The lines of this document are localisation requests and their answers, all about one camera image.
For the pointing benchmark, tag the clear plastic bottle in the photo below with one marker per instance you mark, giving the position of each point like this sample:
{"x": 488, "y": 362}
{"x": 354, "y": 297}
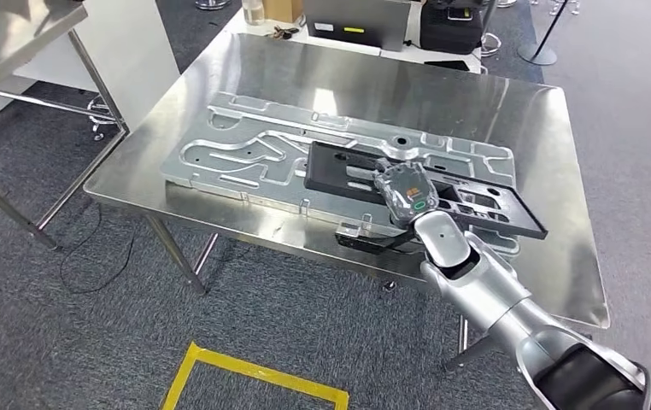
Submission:
{"x": 253, "y": 11}

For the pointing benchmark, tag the aluminium jig plate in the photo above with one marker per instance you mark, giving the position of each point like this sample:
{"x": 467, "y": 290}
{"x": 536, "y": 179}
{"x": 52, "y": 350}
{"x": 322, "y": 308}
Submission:
{"x": 246, "y": 153}

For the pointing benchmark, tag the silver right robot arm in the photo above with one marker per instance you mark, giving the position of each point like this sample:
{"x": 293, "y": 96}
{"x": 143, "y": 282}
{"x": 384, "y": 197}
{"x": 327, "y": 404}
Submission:
{"x": 472, "y": 283}

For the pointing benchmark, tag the black base stanchion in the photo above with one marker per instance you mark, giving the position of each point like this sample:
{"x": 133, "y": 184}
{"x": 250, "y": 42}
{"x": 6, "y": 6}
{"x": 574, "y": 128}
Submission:
{"x": 538, "y": 55}

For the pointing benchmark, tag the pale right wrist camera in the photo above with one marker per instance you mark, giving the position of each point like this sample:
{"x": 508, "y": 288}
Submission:
{"x": 352, "y": 230}

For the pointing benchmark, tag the grey equipment case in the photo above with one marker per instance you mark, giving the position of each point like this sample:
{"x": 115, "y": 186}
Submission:
{"x": 359, "y": 25}

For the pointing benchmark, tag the black bag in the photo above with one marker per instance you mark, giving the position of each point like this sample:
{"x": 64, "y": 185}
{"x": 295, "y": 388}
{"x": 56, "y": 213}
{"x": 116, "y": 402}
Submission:
{"x": 450, "y": 34}

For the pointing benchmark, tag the chrome stanchion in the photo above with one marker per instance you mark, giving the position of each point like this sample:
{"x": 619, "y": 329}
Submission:
{"x": 212, "y": 3}

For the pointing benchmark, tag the brown cardboard box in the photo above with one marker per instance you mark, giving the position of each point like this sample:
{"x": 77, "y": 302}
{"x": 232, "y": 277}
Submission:
{"x": 283, "y": 8}

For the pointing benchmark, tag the chair wheel base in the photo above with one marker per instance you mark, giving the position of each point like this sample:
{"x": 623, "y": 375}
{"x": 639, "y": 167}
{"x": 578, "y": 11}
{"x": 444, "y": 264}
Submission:
{"x": 102, "y": 116}

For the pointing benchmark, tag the stainless steel side table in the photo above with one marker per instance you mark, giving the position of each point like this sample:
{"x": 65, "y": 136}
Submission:
{"x": 8, "y": 39}

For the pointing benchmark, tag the white cabinet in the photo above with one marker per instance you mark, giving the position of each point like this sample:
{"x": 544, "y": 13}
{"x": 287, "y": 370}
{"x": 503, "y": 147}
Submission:
{"x": 133, "y": 45}

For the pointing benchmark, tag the black phone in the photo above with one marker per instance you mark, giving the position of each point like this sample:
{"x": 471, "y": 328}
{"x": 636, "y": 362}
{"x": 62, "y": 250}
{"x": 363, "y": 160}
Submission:
{"x": 447, "y": 65}

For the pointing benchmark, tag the bunch of keys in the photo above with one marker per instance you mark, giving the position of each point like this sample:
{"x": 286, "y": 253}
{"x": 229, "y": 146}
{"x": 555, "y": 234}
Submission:
{"x": 283, "y": 33}

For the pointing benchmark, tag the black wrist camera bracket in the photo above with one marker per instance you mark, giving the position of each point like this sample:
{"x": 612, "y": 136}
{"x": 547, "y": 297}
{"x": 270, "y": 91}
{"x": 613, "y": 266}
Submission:
{"x": 371, "y": 244}

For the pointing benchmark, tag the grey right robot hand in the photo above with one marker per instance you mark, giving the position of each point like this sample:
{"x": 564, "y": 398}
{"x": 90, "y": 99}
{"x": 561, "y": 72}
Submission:
{"x": 410, "y": 192}

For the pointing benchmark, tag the white desk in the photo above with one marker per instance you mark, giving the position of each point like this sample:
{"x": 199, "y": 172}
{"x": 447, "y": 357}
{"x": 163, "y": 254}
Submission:
{"x": 416, "y": 56}

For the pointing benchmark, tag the black plastic panel part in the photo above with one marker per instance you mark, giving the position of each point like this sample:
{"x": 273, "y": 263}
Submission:
{"x": 337, "y": 170}

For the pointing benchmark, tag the stainless steel workbench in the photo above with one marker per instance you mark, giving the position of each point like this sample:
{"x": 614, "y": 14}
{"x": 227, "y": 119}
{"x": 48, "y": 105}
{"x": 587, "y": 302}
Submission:
{"x": 359, "y": 85}

